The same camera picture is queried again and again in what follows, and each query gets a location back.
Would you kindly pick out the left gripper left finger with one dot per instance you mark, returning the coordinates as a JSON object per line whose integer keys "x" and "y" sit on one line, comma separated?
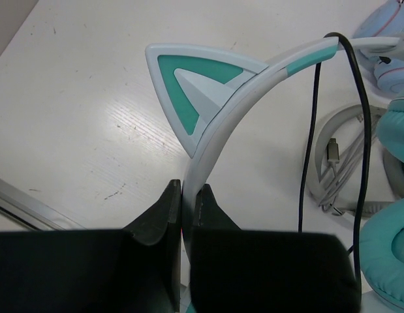
{"x": 132, "y": 269}

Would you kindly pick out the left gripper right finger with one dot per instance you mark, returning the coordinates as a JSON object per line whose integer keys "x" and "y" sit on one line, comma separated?
{"x": 236, "y": 270}

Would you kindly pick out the teal cat-ear headphones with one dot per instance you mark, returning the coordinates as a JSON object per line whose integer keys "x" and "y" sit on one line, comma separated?
{"x": 205, "y": 93}

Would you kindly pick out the grey white headphones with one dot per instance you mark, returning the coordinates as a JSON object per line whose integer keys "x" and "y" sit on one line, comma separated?
{"x": 329, "y": 170}

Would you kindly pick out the pink blue cat-ear headphones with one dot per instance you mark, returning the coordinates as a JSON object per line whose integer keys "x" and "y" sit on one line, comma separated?
{"x": 379, "y": 42}

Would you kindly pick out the aluminium front rail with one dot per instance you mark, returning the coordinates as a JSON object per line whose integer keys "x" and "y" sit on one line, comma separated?
{"x": 30, "y": 212}

